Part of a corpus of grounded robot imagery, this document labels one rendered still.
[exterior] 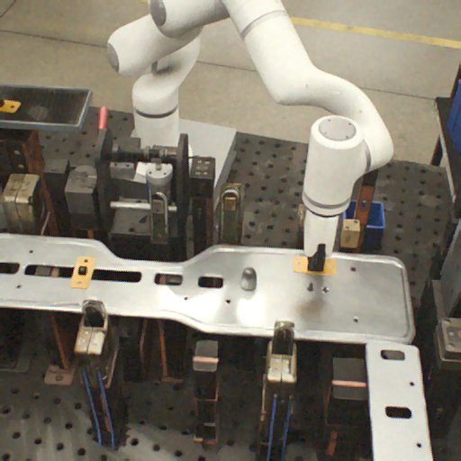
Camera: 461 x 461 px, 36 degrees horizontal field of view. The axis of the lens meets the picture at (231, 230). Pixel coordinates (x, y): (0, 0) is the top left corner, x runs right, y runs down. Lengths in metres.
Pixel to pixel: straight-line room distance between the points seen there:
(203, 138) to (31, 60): 2.02
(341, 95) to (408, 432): 0.59
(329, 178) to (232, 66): 2.70
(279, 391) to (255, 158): 1.04
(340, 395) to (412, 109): 2.49
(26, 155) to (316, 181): 0.77
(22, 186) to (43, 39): 2.62
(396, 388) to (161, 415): 0.55
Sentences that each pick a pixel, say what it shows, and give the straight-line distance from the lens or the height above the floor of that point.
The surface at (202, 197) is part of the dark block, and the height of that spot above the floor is 1.06.
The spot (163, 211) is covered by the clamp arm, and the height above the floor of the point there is 1.06.
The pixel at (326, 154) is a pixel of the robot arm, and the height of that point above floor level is 1.39.
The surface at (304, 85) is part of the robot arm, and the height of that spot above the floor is 1.44.
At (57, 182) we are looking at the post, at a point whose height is 1.07.
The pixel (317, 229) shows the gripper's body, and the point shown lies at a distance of 1.25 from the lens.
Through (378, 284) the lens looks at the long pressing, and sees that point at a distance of 1.48.
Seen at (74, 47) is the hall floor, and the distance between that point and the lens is 4.05.
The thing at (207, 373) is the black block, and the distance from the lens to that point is 1.34.
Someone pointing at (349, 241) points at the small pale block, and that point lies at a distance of 1.51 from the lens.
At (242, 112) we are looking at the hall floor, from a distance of 3.51.
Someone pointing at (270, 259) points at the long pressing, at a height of 1.00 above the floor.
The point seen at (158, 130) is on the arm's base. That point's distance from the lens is 1.90.
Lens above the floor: 2.12
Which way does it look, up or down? 47 degrees down
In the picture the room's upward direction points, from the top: 2 degrees clockwise
